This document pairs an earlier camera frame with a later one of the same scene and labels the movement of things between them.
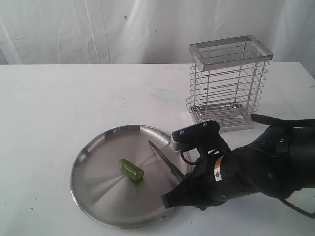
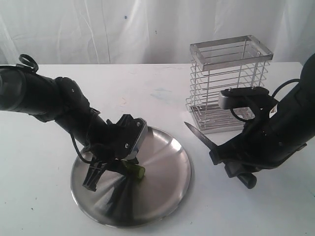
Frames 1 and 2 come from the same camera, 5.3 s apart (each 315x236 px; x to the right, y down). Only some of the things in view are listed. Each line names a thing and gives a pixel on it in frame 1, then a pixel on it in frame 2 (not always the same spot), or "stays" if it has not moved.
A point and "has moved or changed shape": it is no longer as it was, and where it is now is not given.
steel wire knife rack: x=226 y=77 stays
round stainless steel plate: x=107 y=195 stays
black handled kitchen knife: x=175 y=172 has moved or changed shape
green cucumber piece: x=131 y=170 stays
